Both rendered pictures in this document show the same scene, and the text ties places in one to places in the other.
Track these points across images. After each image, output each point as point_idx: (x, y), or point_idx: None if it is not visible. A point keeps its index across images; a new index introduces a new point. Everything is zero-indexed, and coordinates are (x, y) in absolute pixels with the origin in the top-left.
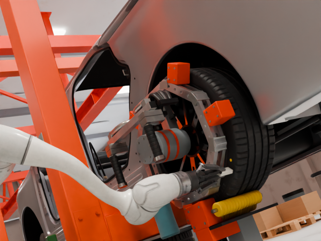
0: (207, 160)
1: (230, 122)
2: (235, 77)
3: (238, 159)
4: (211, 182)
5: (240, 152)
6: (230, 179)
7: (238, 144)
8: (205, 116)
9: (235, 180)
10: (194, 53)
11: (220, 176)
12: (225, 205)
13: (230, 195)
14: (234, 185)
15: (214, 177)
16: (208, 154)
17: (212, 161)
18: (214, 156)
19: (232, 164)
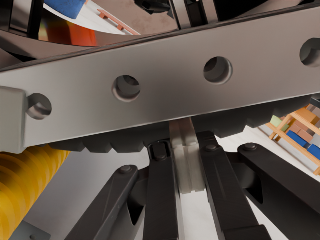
0: (225, 42)
1: None
2: None
3: (245, 126)
4: (130, 232)
5: (278, 116)
6: (127, 132)
7: (319, 96)
8: None
9: (134, 151)
10: None
11: (184, 193)
12: (13, 229)
13: (41, 146)
14: (107, 152)
15: (182, 220)
16: (284, 24)
17: (253, 94)
18: (305, 94)
19: (205, 114)
